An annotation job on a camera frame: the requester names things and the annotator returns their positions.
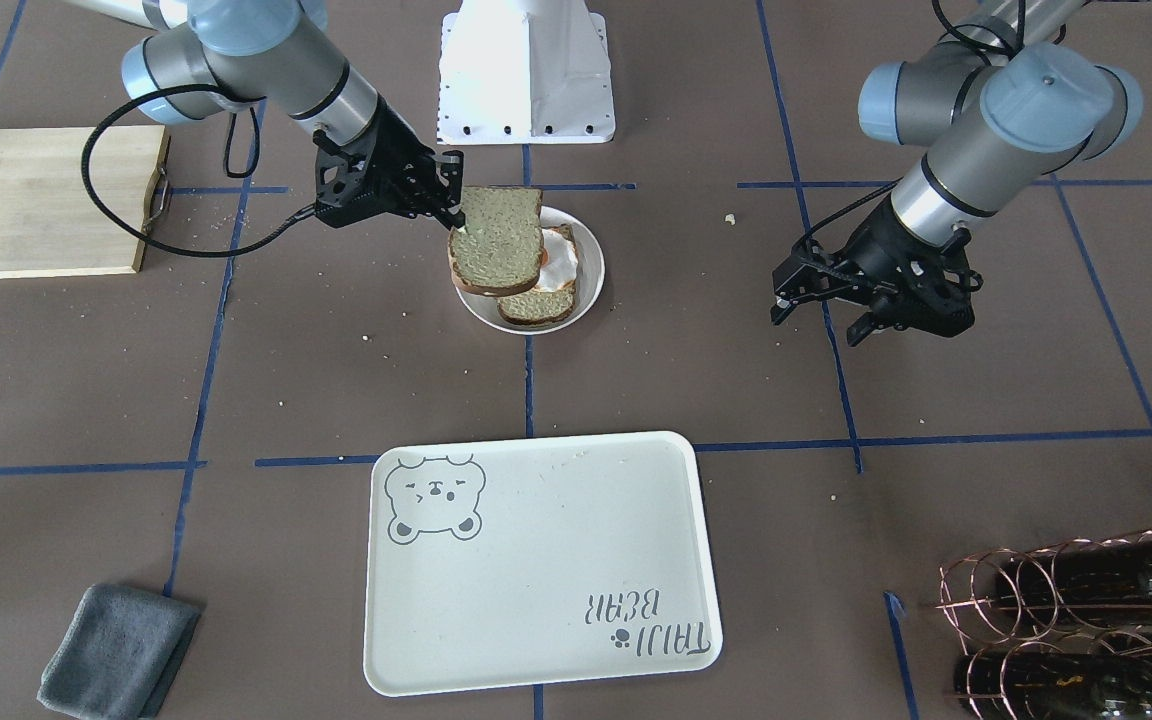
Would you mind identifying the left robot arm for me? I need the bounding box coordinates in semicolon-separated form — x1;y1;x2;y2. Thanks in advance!
771;1;1144;346

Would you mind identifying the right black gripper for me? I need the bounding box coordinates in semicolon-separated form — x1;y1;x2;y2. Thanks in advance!
312;99;467;232

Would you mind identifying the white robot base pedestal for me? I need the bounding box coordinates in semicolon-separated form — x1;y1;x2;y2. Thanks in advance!
435;1;617;147

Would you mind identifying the fried egg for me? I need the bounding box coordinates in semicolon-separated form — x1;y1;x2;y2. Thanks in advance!
532;223;579;291

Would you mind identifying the bread slice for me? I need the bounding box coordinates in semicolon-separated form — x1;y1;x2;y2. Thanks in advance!
495;286;577;327
448;185;544;297

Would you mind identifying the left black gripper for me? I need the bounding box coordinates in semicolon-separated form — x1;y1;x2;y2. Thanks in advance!
771;190;983;347

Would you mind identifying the grey folded cloth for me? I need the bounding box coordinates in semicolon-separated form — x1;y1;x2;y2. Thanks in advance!
37;583;202;719

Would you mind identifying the wooden cutting board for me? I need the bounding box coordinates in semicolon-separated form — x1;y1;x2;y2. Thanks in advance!
0;127;145;279

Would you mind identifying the white round plate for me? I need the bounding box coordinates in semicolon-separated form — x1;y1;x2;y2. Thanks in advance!
454;205;605;334

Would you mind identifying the copper wire bottle rack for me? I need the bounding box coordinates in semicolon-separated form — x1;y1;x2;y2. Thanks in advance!
935;529;1152;719

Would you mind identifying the dark green wine bottle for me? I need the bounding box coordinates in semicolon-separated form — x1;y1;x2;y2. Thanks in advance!
995;539;1152;628

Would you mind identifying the bread slice on plate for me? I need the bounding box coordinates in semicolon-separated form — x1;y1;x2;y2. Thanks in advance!
495;286;577;327

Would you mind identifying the cream bear tray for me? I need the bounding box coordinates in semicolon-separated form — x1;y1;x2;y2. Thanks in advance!
362;430;723;697

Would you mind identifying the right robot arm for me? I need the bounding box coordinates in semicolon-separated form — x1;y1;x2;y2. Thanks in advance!
86;1;465;228

